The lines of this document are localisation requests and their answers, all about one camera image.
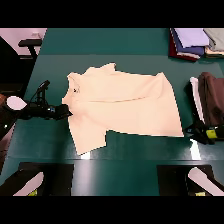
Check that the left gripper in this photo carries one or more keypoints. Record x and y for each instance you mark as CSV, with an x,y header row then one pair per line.
x,y
60,112

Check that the cream T-shirt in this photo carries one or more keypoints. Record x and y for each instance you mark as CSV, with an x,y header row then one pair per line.
x,y
126,103

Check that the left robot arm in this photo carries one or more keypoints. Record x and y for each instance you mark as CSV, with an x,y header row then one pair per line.
x,y
16,110

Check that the red garment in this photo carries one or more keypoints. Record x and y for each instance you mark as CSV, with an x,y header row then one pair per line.
x,y
173,50

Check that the black garment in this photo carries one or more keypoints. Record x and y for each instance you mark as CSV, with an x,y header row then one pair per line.
x,y
190,96

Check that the white garment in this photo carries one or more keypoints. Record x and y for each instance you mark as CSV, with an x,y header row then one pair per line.
x,y
196,96

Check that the lavender garment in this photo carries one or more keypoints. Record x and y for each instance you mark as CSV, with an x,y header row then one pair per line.
x,y
193,36

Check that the brown garment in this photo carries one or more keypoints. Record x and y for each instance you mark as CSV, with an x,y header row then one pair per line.
x,y
213,100

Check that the grey garment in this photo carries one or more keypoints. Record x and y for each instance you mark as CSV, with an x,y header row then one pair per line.
x,y
216,38

